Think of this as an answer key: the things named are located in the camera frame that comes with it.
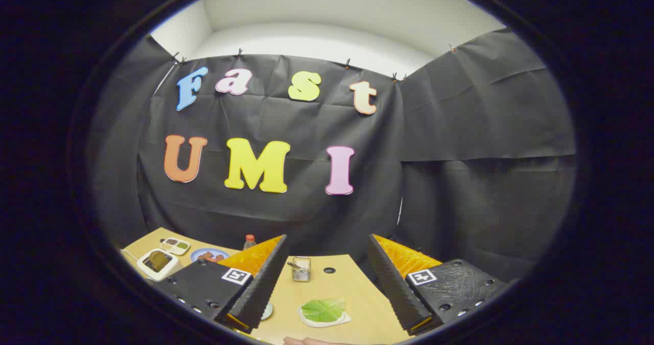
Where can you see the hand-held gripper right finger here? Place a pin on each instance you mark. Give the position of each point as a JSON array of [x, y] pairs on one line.
[[391, 283]]

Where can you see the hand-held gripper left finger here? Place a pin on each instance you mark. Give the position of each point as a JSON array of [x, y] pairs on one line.
[[263, 283]]

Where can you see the green lettuce leaf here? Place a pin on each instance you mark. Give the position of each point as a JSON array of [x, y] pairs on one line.
[[323, 310]]

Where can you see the brown toasted bread slice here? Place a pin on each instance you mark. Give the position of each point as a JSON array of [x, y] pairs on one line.
[[159, 261]]

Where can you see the pale green plate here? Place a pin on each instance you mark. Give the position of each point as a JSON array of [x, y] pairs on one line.
[[267, 311]]

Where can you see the clear bottle with red cap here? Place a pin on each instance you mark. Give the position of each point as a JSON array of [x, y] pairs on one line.
[[249, 243]]

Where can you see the brown meat slice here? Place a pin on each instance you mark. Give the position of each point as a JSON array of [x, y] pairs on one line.
[[203, 256], [217, 257]]

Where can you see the blue plate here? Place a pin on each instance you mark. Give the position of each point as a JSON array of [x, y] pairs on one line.
[[195, 255]]

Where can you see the small white square dish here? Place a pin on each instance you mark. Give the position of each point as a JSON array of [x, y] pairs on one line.
[[327, 324]]

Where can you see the white toaster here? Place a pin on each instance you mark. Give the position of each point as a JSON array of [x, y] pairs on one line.
[[168, 272]]

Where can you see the white divided seasoning tray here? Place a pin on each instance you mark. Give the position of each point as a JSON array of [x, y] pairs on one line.
[[174, 246]]

